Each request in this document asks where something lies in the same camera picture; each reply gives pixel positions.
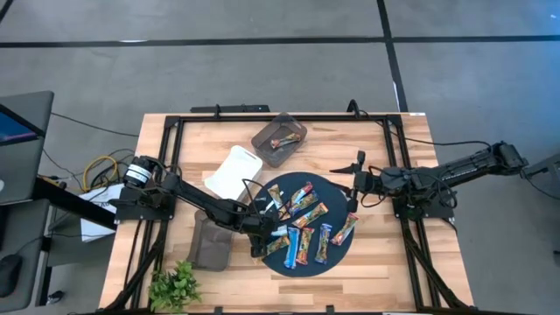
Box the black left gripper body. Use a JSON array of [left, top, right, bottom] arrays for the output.
[[239, 209, 277, 241]]

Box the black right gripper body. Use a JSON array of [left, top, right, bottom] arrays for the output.
[[354, 168, 386, 196]]

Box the granola bar green yellow wrapper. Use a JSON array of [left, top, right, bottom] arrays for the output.
[[264, 234, 291, 257]]

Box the granola bar red green wrapper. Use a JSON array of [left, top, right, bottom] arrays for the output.
[[330, 213, 360, 246]]

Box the granola bar brown green wrapper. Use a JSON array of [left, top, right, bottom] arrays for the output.
[[267, 183, 288, 220]]

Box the granola bar orange green wrapper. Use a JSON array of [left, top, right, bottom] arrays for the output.
[[291, 202, 329, 229]]

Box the granola bar red blue wrapper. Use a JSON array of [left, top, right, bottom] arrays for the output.
[[290, 181, 314, 205]]

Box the green snack bag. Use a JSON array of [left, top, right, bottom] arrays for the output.
[[314, 223, 333, 265]]

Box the grey translucent plastic bin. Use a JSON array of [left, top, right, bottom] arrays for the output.
[[250, 112, 308, 169], [186, 209, 235, 272]]

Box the white plastic bin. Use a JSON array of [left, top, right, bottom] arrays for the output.
[[203, 144, 264, 202]]

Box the round dark blue woven mat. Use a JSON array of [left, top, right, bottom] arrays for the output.
[[252, 171, 356, 278]]

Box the small green potted plant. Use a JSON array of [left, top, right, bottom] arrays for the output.
[[147, 260, 203, 314]]

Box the black power strip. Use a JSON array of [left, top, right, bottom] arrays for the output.
[[190, 103, 271, 115]]

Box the white paper sheet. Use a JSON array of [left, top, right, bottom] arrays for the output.
[[80, 183, 127, 242]]

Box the black desk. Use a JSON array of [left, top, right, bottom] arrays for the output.
[[32, 177, 118, 231]]

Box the grey laptop computer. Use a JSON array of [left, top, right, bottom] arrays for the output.
[[0, 90, 54, 207]]

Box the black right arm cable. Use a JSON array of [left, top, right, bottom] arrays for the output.
[[347, 99, 495, 152]]

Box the yellow cable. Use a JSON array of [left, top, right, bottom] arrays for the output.
[[81, 155, 120, 193]]

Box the thin black floor cable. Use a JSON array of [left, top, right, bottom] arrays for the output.
[[50, 112, 139, 138]]

